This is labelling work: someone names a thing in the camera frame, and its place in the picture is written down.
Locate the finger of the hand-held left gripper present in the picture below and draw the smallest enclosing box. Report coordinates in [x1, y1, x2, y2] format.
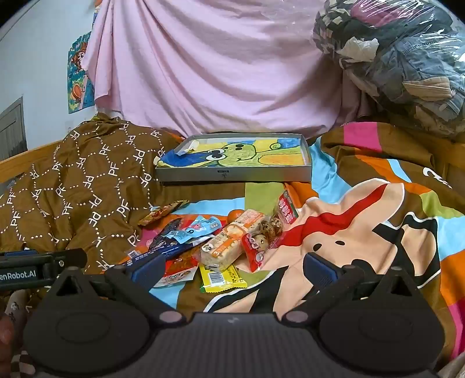
[38, 248, 88, 279]

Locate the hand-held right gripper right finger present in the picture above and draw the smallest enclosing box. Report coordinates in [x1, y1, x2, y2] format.
[281, 252, 422, 326]

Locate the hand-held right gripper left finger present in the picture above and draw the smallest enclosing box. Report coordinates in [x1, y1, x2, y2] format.
[44, 253, 187, 326]

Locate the red white snack packet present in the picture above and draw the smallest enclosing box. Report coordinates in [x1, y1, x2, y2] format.
[154, 252, 198, 288]

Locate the clear packet of black snack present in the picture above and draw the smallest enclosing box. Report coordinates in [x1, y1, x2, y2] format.
[125, 217, 204, 263]

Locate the gold red snack packet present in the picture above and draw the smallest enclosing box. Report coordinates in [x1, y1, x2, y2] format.
[138, 200, 190, 227]

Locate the quail egg packet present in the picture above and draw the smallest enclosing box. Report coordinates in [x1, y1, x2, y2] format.
[241, 190, 299, 273]

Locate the light blue sausage packet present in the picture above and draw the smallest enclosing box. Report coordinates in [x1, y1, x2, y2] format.
[168, 214, 223, 248]

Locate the yellow green snack packet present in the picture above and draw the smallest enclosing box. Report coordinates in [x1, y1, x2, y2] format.
[198, 262, 248, 293]

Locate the rice cracker packet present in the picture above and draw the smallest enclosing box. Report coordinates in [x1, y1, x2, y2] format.
[194, 208, 267, 273]

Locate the grey tray with cartoon lining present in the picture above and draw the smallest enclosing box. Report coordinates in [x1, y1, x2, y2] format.
[155, 133, 313, 183]

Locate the person's patterned pyjama leg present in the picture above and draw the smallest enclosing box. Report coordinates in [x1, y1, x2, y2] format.
[0, 291, 40, 378]

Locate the colourful cartoon bedsheet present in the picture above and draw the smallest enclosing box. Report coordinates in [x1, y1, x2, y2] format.
[105, 122, 465, 375]

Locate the brown patterned quilt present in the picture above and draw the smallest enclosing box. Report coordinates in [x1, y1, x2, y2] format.
[0, 113, 187, 277]

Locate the pink cloth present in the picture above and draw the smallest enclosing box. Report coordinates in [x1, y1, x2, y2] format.
[81, 0, 378, 139]

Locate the clear bag of clothes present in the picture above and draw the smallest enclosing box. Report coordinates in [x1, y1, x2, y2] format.
[312, 0, 465, 139]

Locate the wooden bed frame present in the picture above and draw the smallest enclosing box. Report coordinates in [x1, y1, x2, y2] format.
[0, 140, 71, 173]

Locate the wall poster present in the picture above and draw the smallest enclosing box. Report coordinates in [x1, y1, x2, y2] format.
[66, 7, 102, 114]

